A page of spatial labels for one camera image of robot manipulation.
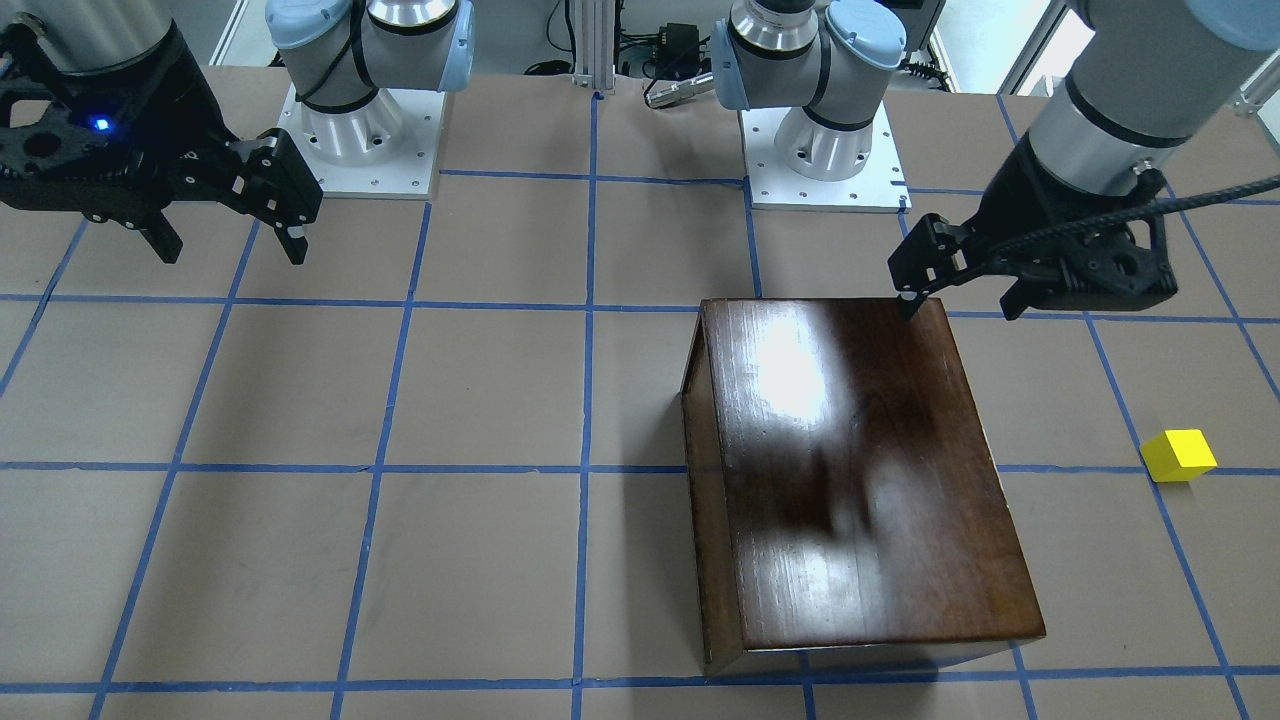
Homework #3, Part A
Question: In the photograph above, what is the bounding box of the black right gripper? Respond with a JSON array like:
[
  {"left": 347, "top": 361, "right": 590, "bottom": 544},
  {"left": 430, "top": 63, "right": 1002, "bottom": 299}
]
[{"left": 3, "top": 24, "right": 323, "bottom": 266}]

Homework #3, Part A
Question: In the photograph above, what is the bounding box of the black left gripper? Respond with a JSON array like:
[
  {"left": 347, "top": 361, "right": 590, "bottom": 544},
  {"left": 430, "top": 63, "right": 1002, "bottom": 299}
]
[{"left": 888, "top": 136, "right": 1179, "bottom": 322}]

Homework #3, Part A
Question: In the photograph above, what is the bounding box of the yellow block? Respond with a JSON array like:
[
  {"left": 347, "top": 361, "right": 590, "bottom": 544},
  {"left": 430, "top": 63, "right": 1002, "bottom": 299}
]
[{"left": 1140, "top": 428, "right": 1219, "bottom": 483}]

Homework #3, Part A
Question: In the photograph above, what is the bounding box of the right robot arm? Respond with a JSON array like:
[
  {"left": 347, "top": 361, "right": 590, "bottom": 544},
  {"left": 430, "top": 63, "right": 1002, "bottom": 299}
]
[{"left": 3, "top": 1, "right": 475, "bottom": 265}]

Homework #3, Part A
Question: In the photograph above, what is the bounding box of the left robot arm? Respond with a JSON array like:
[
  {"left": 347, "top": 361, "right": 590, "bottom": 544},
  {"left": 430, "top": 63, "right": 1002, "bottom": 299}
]
[{"left": 710, "top": 1, "right": 1279, "bottom": 320}]

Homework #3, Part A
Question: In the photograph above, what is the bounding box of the dark wooden drawer cabinet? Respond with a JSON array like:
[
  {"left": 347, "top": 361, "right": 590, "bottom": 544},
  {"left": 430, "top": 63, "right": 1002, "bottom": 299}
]
[{"left": 680, "top": 299, "right": 1046, "bottom": 676}]

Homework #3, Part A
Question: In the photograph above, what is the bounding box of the silver metal cylinder tool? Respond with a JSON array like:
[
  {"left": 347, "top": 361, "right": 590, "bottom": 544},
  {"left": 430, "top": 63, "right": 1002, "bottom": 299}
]
[{"left": 644, "top": 72, "right": 716, "bottom": 110}]

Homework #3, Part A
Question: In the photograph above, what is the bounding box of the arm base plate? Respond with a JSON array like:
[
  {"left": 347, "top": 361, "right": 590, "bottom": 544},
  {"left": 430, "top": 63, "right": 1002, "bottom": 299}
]
[
  {"left": 739, "top": 105, "right": 913, "bottom": 213},
  {"left": 279, "top": 87, "right": 452, "bottom": 201}
]

